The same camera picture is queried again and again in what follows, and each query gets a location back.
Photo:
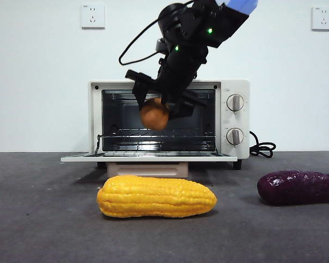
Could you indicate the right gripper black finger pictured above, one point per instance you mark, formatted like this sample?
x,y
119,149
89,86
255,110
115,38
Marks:
x,y
140,94
182,109

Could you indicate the brown potato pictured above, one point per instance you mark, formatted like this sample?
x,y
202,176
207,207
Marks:
x,y
155,116

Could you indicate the cream oven knob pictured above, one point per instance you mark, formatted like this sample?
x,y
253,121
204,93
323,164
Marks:
x,y
235,103
235,136

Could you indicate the cream Toshiba toaster oven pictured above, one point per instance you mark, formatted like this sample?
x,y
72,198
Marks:
x,y
235,120

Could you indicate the purple sweet potato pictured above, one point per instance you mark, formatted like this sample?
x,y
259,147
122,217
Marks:
x,y
299,187

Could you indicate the yellow corn cob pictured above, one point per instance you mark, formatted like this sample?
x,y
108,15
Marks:
x,y
156,197

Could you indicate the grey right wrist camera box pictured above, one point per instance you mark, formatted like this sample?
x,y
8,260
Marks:
x,y
159,45

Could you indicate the white wall socket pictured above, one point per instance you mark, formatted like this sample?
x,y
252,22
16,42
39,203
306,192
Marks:
x,y
92,17
322,18

